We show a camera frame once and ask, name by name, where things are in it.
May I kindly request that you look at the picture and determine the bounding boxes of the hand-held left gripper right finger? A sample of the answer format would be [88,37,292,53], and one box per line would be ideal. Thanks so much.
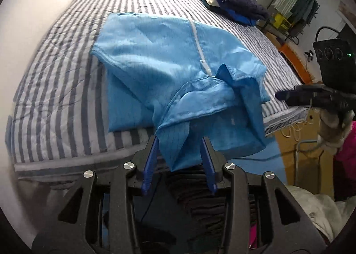
[201,136,327,254]

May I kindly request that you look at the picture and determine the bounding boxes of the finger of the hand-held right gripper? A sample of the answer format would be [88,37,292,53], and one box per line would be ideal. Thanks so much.
[294,84,334,94]
[275,90,327,107]

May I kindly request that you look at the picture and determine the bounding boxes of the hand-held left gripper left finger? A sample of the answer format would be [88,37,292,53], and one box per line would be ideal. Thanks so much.
[31,135,159,254]

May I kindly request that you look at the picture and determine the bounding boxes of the light blue work jacket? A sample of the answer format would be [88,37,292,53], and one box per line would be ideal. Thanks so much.
[89,12,271,172]

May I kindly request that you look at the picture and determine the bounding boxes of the person's right forearm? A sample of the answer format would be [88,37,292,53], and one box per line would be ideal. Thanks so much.
[317,108,355,150]

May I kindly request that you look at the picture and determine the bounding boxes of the dark hanging clothes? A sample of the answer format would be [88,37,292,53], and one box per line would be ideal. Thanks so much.
[291,0,319,25]

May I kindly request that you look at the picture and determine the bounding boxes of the orange mat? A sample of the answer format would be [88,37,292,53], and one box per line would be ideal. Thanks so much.
[278,44,313,83]

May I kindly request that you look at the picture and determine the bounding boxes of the dark ribbed cloth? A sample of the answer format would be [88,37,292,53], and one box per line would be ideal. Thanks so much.
[164,165,231,232]

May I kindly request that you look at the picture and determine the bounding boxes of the black metal floor rack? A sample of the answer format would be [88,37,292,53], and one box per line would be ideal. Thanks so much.
[257,18,301,45]

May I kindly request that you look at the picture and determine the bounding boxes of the yellow box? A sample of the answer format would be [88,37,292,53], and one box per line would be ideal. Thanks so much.
[271,12,292,30]

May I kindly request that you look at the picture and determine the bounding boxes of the pink garment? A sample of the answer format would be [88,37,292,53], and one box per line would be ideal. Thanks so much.
[332,120,356,201]

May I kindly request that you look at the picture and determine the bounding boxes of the royal blue folded garment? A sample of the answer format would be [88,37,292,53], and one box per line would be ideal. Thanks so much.
[206,0,256,26]

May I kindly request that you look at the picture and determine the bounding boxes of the white cloth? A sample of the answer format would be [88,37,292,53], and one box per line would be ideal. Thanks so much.
[286,186,347,243]

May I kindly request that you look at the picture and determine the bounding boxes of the bed with striped sheet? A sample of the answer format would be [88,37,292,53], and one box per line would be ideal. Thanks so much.
[6,0,309,179]

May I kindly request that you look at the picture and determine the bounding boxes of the white cables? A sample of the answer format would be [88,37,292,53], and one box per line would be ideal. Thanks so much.
[279,123,306,141]

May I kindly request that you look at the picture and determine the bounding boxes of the grey metal frame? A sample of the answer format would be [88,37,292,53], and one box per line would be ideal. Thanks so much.
[295,140,323,185]

